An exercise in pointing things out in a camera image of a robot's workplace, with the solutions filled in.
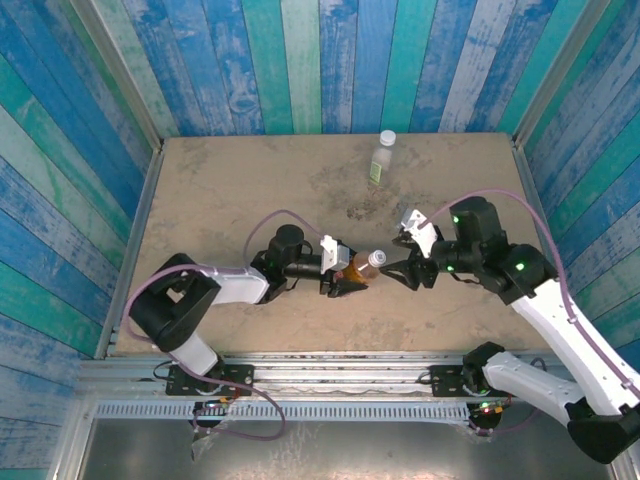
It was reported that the amber bottle with red label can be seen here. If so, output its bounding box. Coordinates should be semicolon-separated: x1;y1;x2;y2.
342;248;389;287

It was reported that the clear bottle with green label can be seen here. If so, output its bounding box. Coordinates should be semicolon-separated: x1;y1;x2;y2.
368;129;399;188

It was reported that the steel sheet panel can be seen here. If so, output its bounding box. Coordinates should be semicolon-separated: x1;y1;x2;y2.
74;418;619;480

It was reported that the small circuit board with lights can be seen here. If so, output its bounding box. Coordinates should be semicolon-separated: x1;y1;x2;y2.
193;397;237;417
473;398;512;417

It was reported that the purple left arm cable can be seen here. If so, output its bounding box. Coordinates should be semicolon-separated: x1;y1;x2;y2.
124;208;331;442

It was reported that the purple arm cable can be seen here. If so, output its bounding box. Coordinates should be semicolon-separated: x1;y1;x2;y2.
124;208;331;442
424;188;640;437

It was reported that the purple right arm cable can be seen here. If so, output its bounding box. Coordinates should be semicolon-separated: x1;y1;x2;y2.
424;188;640;437

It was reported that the aluminium table side rail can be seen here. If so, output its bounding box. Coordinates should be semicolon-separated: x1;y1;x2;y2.
93;144;167;360
509;134;592;361

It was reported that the aluminium rail frame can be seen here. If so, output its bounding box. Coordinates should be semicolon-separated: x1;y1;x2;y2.
74;352;609;401

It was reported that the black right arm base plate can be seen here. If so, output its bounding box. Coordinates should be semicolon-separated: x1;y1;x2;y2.
430;364;474;399

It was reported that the white slotted cable duct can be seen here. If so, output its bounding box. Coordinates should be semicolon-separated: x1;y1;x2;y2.
94;402;472;422

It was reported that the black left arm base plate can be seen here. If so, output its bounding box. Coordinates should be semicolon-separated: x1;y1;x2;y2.
165;363;255;397

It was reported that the thin black cable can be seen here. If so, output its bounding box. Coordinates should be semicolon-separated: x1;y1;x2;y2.
151;355;185;382

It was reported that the aluminium corner post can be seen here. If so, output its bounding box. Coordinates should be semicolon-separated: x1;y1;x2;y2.
69;0;165;151
512;0;616;149

